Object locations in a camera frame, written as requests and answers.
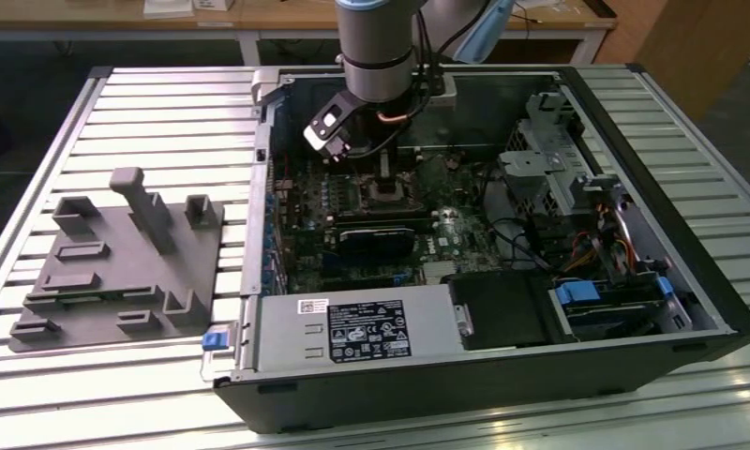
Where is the CPU socket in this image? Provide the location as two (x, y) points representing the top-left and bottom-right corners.
(352, 172), (425, 211)

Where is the black plastic bay cover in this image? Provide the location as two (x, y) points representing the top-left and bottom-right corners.
(440, 271), (578, 352)

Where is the black graphics card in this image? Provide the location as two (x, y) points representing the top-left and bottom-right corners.
(334, 224), (421, 264)

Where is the green motherboard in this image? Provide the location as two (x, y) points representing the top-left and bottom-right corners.
(268, 149), (517, 296)

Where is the silver drive cage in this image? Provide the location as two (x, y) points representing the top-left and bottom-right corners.
(496, 91), (634, 222)

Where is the silver chipset heatsink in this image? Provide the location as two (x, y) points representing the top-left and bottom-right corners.
(424, 261), (462, 283)

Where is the silver power supply unit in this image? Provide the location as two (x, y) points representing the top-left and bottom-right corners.
(249, 293), (468, 372)

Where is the blue disk carrier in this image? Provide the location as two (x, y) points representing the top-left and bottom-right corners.
(553, 279), (602, 309)

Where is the gray parts rack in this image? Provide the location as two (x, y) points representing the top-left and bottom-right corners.
(9, 166), (228, 353)

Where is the blue case latch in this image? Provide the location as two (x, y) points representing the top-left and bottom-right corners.
(201, 330), (237, 353)

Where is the wooden cabinet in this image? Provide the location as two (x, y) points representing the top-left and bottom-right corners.
(590, 0), (750, 122)

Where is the wooden desk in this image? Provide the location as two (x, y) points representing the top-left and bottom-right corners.
(0, 0), (620, 67)

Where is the green RAM stick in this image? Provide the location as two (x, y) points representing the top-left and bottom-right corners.
(54, 292), (132, 304)

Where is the black open PC case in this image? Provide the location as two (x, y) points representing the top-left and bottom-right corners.
(212, 64), (750, 435)

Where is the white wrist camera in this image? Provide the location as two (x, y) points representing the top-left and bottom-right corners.
(302, 91), (360, 164)

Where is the black cable loop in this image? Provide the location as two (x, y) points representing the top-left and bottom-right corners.
(484, 215), (561, 274)

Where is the coloured wire bundle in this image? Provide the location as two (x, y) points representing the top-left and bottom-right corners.
(561, 196), (640, 274)

